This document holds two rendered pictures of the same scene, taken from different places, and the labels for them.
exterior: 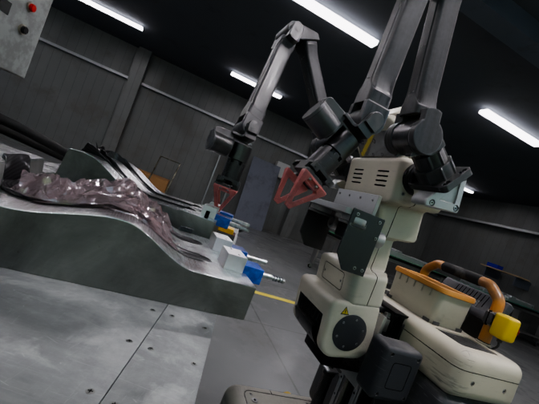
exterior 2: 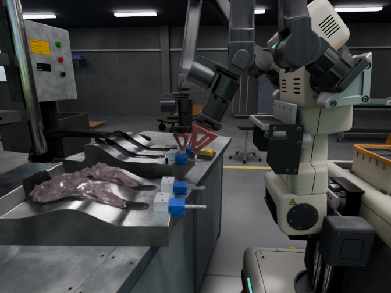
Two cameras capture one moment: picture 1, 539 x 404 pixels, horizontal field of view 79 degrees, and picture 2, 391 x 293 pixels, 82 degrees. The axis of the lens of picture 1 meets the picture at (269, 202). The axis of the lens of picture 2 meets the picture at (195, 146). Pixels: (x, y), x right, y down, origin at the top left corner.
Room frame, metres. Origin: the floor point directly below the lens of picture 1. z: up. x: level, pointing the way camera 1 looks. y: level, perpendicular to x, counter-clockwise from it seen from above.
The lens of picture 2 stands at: (0.13, -0.25, 1.16)
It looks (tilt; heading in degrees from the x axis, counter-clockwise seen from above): 15 degrees down; 22
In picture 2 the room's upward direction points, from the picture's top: straight up
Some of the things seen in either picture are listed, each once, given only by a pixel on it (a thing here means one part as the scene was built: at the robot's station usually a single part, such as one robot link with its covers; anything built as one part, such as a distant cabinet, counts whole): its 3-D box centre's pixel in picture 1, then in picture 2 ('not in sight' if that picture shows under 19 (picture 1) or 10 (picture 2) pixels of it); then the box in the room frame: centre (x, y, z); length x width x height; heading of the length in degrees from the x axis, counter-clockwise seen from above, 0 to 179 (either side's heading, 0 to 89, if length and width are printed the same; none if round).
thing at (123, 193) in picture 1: (111, 197); (85, 182); (0.54, 0.25, 0.90); 0.26 x 0.18 x 0.08; 111
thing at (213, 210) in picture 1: (225, 222); (184, 159); (0.84, 0.09, 0.89); 0.13 x 0.05 x 0.05; 94
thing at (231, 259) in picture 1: (253, 272); (180, 206); (0.59, -0.02, 0.85); 0.13 x 0.05 x 0.05; 111
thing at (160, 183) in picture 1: (143, 180); (191, 111); (7.79, 3.02, 0.22); 1.21 x 0.83 x 0.44; 108
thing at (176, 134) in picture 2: (223, 195); (183, 138); (0.93, 0.13, 0.95); 0.07 x 0.07 x 0.09; 4
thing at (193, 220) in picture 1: (131, 192); (131, 153); (0.88, 0.36, 0.87); 0.50 x 0.26 x 0.14; 94
